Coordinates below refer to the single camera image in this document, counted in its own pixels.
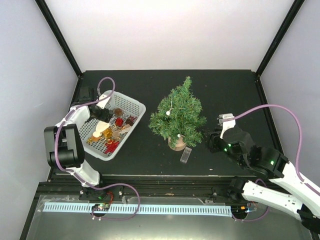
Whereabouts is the dark pine cone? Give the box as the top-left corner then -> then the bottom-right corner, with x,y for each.
125,116 -> 135,126

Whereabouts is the white perforated plastic basket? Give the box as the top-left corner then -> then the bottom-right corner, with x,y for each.
79,91 -> 146,161

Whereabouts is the small green christmas tree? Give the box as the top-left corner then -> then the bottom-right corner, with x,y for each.
148,76 -> 207,150

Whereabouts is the gold gift box ornament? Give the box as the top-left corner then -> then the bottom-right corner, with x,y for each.
102,128 -> 113,139

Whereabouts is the white slotted cable duct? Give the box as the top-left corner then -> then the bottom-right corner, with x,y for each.
42,202 -> 232,217

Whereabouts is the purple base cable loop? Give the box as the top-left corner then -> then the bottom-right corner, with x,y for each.
89,183 -> 141,222

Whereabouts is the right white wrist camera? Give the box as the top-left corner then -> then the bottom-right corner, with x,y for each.
217,113 -> 236,139

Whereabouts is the white bead light string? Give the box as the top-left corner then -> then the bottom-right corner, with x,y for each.
164,98 -> 186,138

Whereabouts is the red gift box ornament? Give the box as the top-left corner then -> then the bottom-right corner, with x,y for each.
114,117 -> 124,128

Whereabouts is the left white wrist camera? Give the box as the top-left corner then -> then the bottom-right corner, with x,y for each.
96,94 -> 111,109

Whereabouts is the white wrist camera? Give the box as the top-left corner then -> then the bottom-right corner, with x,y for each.
96,94 -> 111,109
217,113 -> 236,139

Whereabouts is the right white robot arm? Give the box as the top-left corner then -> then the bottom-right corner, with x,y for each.
203,126 -> 320,234

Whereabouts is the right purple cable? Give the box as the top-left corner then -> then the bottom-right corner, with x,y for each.
219,104 -> 320,196

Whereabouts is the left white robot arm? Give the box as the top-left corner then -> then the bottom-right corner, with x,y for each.
43,90 -> 114,200

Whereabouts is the clear battery box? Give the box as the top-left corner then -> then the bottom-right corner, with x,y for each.
180,147 -> 192,164

